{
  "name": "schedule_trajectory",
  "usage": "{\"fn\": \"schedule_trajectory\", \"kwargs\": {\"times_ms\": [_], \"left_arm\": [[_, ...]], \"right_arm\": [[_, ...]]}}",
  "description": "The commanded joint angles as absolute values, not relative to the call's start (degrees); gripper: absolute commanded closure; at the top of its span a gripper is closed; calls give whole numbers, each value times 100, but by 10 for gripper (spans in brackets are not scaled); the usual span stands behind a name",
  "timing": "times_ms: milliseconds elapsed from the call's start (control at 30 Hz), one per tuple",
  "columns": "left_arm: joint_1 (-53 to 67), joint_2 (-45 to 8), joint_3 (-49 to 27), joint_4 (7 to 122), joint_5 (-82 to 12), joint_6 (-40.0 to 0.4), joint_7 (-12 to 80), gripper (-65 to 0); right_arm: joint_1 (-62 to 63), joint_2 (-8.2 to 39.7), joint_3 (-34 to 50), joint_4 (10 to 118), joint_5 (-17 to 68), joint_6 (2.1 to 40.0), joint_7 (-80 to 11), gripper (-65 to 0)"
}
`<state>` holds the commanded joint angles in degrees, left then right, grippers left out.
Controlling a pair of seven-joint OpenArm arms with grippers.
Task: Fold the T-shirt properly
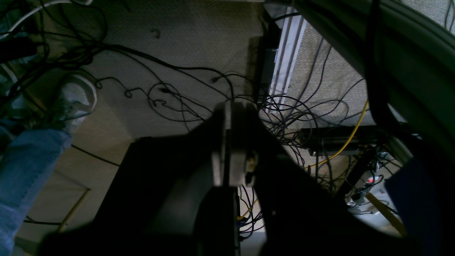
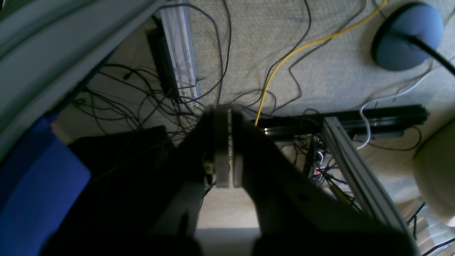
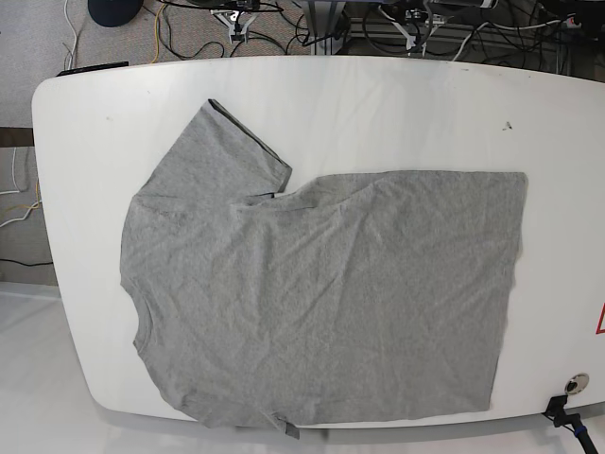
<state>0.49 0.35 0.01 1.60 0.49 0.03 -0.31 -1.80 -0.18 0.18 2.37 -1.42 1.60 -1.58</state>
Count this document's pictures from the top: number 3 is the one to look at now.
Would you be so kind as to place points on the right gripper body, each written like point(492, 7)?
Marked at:
point(237, 22)

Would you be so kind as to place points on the grey t-shirt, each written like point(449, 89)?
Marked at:
point(366, 297)

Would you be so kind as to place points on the dark blue round base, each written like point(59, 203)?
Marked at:
point(113, 13)

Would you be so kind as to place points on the red warning triangle sticker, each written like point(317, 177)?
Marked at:
point(600, 329)

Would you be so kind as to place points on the silver table grommet right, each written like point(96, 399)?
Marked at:
point(577, 384)

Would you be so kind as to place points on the aluminium frame stand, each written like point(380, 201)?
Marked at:
point(327, 26)

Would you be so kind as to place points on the black clamp with cable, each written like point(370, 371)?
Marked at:
point(555, 412)

